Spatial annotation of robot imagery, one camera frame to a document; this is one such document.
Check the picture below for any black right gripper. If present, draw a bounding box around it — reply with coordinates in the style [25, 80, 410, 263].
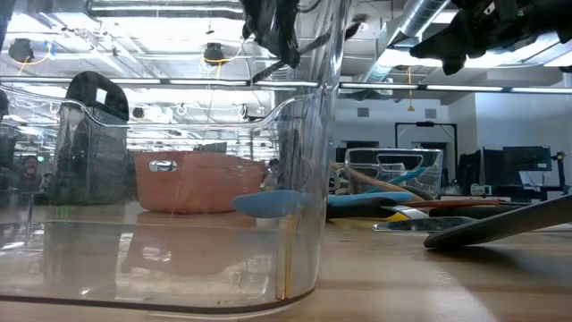
[409, 0, 562, 76]

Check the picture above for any small blue silicone spoon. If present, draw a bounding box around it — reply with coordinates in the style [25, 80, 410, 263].
[387, 166, 426, 186]

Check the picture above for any black plastic spoon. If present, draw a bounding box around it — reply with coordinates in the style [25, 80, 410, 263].
[411, 184, 442, 201]

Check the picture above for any large blue silicone spoon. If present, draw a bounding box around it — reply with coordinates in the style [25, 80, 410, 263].
[231, 189, 416, 220]

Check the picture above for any orange plastic bin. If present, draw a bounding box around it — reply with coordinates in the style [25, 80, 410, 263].
[132, 150, 268, 215]

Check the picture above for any rectangular black spatula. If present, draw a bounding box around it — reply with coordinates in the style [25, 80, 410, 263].
[324, 192, 572, 250]

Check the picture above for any large clear plastic bin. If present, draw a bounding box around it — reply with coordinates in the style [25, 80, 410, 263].
[0, 0, 350, 321]

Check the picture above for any long ceiling light strip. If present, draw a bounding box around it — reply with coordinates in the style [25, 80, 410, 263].
[0, 75, 572, 94]

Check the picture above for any rectangular ceiling light panel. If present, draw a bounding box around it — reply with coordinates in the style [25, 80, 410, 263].
[377, 44, 572, 69]

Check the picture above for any black ceiling dome device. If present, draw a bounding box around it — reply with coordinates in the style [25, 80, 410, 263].
[7, 38, 36, 64]
[202, 42, 225, 64]

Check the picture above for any black monitor back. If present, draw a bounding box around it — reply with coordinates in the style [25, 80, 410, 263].
[458, 148, 504, 188]

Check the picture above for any small clear plastic bin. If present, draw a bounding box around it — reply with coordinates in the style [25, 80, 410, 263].
[342, 147, 444, 199]

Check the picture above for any background computer monitor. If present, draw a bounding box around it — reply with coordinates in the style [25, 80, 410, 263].
[502, 145, 553, 174]

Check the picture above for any person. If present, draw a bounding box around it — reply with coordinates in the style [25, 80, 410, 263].
[15, 154, 48, 193]
[265, 157, 282, 189]

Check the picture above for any dark brown wooden spoon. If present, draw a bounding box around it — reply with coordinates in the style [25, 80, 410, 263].
[401, 198, 502, 208]

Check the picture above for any dark background desk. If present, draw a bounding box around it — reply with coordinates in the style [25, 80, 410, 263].
[440, 182, 572, 202]

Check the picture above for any black background stand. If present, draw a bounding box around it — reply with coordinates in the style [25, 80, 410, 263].
[551, 150, 569, 194]

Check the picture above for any silver ribbed ceiling duct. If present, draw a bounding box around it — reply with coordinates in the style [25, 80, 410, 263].
[249, 0, 334, 93]
[357, 0, 452, 84]

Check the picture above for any yellow hanging cord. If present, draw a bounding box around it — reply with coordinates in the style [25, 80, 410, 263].
[405, 65, 415, 113]

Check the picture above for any black background gantry frame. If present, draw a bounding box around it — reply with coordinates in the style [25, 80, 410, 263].
[394, 120, 459, 180]

